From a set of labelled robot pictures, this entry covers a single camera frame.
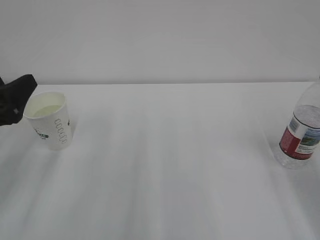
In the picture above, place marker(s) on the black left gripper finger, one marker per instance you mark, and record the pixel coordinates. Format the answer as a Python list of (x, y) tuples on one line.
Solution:
[(14, 97)]

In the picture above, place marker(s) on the white paper cup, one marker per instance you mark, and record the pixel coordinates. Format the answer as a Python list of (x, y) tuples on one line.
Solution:
[(48, 115)]

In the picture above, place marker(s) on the clear plastic water bottle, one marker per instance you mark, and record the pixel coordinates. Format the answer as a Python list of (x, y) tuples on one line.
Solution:
[(301, 136)]

